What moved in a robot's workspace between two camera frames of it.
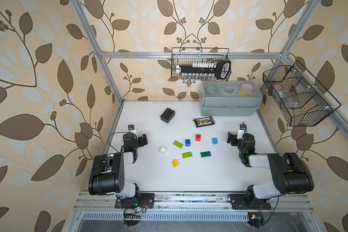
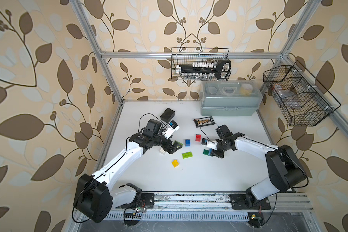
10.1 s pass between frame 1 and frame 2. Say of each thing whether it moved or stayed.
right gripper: moved
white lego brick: stayed
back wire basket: stayed
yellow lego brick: stayed
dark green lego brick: moved
